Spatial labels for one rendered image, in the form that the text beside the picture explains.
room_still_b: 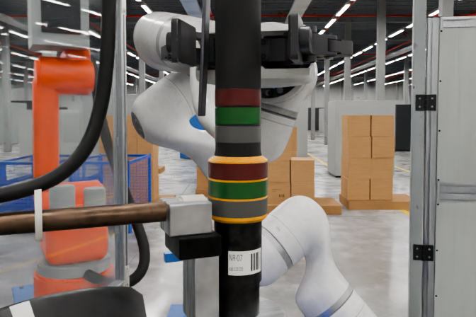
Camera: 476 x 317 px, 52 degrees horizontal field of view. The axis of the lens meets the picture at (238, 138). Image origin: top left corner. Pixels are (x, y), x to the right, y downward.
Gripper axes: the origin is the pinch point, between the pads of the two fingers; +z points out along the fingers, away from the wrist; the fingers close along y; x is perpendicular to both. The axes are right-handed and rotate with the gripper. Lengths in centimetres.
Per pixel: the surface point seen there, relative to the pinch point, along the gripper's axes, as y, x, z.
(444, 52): -47, 20, -179
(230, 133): 0.0, -6.7, 1.7
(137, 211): 5.7, -11.7, 4.9
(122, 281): 70, -66, -126
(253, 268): -1.5, -16.2, 1.2
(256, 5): -1.6, 2.2, 0.8
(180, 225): 2.9, -12.7, 4.0
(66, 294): 18.2, -22.6, -6.7
